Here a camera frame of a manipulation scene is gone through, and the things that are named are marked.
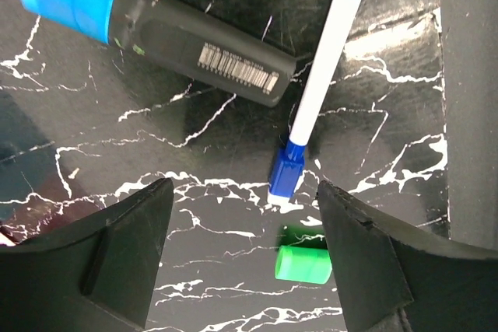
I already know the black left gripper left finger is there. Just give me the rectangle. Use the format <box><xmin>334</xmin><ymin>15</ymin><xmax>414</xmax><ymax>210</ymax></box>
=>
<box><xmin>1</xmin><ymin>178</ymin><xmax>174</xmax><ymax>331</ymax></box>

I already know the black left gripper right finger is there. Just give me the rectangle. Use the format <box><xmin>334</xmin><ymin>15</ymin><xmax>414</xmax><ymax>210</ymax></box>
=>
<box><xmin>317</xmin><ymin>181</ymin><xmax>497</xmax><ymax>331</ymax></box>

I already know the black marker green cap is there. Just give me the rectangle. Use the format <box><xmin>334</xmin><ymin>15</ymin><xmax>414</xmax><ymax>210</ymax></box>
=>
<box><xmin>274</xmin><ymin>225</ymin><xmax>332</xmax><ymax>285</ymax></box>

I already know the white pen blue cap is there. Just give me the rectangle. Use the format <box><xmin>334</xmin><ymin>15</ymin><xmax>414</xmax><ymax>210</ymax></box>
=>
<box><xmin>267</xmin><ymin>0</ymin><xmax>361</xmax><ymax>206</ymax></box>

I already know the black marker blue cap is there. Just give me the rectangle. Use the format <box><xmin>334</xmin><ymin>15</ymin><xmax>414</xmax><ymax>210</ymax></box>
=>
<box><xmin>21</xmin><ymin>0</ymin><xmax>296</xmax><ymax>107</ymax></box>

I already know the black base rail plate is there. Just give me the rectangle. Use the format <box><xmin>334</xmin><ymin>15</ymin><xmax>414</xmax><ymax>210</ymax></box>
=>
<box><xmin>441</xmin><ymin>0</ymin><xmax>497</xmax><ymax>249</ymax></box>

